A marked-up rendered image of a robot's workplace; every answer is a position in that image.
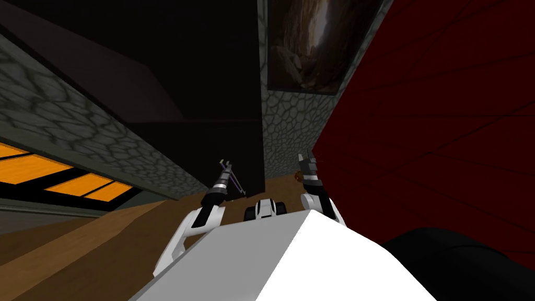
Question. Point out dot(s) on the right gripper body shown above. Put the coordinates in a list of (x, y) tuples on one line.
[(309, 171)]

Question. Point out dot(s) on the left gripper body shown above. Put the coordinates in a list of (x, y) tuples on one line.
[(222, 179)]

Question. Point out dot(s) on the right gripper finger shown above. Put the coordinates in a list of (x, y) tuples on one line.
[(301, 158), (310, 156)]

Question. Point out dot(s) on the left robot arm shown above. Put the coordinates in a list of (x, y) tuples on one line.
[(190, 228)]

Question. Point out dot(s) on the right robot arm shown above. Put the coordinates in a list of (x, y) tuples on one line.
[(459, 267)]

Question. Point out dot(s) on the brown door knob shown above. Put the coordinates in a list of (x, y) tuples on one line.
[(298, 177)]

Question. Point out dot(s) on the black cabinet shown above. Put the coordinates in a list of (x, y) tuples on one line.
[(200, 83)]

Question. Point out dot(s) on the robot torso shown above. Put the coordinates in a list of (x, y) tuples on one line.
[(267, 259)]

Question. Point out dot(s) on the dark brown framed picture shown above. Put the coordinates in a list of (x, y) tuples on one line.
[(322, 42)]

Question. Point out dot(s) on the dark red door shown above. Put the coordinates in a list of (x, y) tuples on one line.
[(426, 125)]

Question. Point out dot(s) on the orange window with black frame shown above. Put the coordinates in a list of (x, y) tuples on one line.
[(37, 167)]

